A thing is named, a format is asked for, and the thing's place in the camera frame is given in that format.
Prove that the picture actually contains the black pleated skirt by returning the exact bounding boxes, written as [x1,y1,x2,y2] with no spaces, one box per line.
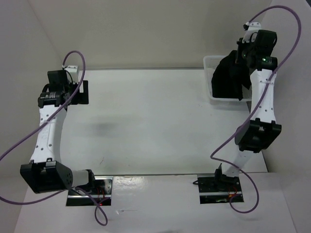
[211,50,251,100]

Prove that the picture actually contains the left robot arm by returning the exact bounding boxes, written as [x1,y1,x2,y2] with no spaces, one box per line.
[20,66,97,194]

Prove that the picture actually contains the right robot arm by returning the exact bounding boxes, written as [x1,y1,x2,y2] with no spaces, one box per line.
[213,30,281,191]

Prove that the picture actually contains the white plastic basket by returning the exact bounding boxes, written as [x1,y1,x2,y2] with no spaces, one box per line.
[203,55,253,109]

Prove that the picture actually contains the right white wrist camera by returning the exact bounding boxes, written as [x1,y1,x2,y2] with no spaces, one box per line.
[242,22,261,43]

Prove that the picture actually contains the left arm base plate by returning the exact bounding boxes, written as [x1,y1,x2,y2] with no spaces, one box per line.
[66,176,113,207]

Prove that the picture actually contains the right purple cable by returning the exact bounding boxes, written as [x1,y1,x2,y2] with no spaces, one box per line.
[210,5,303,214]

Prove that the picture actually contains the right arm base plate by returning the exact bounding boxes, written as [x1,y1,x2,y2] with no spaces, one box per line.
[192,174,244,204]

